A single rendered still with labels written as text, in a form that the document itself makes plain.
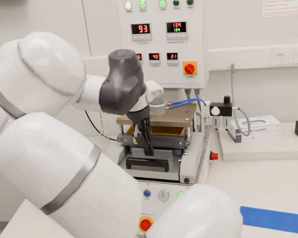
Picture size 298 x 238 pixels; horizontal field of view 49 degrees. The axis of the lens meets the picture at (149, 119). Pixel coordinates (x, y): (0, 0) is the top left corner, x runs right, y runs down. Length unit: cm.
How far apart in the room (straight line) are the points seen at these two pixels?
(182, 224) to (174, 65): 90
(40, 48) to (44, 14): 138
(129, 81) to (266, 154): 93
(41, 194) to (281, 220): 102
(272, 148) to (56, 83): 130
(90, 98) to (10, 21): 112
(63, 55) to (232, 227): 33
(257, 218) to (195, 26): 73
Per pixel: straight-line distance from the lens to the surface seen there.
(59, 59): 45
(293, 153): 164
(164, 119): 117
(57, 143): 41
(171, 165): 116
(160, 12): 128
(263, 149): 162
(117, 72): 85
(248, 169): 155
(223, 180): 147
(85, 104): 87
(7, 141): 42
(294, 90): 186
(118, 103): 82
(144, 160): 113
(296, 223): 131
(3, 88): 47
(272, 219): 130
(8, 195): 243
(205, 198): 49
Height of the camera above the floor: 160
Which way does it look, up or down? 24 degrees down
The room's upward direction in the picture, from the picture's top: 5 degrees counter-clockwise
